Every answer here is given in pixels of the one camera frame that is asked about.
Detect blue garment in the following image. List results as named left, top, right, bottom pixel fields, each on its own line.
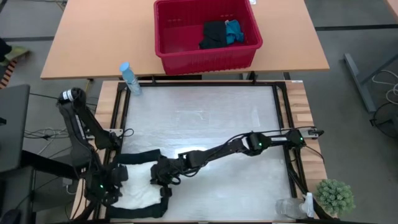
left=224, top=19, right=246, bottom=45

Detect white garment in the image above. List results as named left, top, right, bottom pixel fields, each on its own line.
left=111, top=161, right=163, bottom=210

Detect dark denim jeans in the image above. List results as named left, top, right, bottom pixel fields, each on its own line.
left=106, top=149, right=172, bottom=219

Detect black metal table frame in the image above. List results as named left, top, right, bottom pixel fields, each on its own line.
left=73, top=80, right=343, bottom=224

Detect clear spray bottle white trigger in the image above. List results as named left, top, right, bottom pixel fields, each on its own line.
left=275, top=192, right=314, bottom=220

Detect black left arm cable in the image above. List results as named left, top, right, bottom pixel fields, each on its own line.
left=119, top=128, right=135, bottom=140

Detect blue air freshener spray bottle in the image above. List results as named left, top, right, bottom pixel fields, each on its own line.
left=119, top=61, right=143, bottom=96

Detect person's foot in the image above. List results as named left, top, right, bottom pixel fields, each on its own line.
left=0, top=37, right=13, bottom=62

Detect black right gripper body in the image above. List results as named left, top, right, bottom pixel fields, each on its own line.
left=150, top=154, right=188, bottom=187

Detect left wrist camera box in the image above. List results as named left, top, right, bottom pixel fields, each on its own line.
left=89, top=177, right=109, bottom=197

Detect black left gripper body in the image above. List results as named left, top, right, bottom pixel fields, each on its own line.
left=105, top=164, right=129, bottom=200

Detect dark navy garment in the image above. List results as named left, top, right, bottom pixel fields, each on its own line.
left=198, top=21, right=228, bottom=50

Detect thin black floor cable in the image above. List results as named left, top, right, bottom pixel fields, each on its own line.
left=29, top=92, right=98, bottom=106

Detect orange wooden desk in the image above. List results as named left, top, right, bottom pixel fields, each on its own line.
left=40, top=0, right=330, bottom=80
left=384, top=0, right=398, bottom=18

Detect black side desk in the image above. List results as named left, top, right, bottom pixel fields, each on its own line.
left=0, top=151, right=81, bottom=224

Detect red plastic laundry bin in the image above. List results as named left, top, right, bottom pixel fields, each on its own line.
left=154, top=0, right=264, bottom=76

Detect black looped floor cable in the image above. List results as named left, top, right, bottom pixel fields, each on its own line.
left=369, top=102, right=398, bottom=140

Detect white floor cable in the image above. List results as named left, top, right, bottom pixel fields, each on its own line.
left=371, top=68, right=398, bottom=105

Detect green flat board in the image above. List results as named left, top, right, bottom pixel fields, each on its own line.
left=0, top=45, right=31, bottom=67

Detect grey cable bundle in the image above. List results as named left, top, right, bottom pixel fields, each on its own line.
left=23, top=126, right=71, bottom=141

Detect grey metal desk leg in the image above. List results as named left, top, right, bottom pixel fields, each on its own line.
left=343, top=52, right=398, bottom=113

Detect black computer mouse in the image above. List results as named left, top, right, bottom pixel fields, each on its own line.
left=0, top=208, right=21, bottom=224

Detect small green potted plant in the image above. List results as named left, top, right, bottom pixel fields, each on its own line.
left=315, top=179, right=356, bottom=218

